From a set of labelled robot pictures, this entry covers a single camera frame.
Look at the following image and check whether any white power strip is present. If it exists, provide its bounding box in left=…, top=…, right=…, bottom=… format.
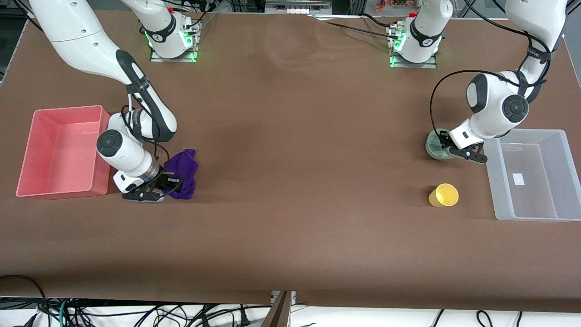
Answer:
left=265, top=0, right=333, bottom=14

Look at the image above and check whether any grey metal leg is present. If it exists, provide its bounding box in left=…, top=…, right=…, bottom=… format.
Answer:
left=262, top=291, right=292, bottom=327

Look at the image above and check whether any green bowl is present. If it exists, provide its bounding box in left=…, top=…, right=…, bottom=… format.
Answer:
left=425, top=129, right=459, bottom=160

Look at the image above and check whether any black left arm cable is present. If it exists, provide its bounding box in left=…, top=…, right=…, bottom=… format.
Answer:
left=429, top=0, right=552, bottom=139

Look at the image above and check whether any clear plastic bin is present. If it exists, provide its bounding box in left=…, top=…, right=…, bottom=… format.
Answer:
left=483, top=129, right=581, bottom=222

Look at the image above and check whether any pink plastic bin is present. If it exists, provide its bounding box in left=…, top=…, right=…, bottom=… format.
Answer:
left=16, top=105, right=112, bottom=199

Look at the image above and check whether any black looped floor cable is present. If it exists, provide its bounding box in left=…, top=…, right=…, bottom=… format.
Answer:
left=0, top=274, right=48, bottom=318

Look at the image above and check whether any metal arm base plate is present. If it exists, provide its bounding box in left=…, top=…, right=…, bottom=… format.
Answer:
left=150, top=22, right=199, bottom=63
left=389, top=25, right=438, bottom=69

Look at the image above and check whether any yellow cup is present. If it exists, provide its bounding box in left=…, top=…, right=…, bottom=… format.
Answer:
left=428, top=183, right=459, bottom=208

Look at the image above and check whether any black cable on table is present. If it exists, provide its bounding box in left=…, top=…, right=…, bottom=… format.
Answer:
left=309, top=13, right=404, bottom=40

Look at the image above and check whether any purple cloth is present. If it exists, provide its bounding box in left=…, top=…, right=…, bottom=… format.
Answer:
left=162, top=149, right=198, bottom=200

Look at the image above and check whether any brown table cover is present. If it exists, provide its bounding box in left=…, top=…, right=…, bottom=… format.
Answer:
left=0, top=8, right=581, bottom=314

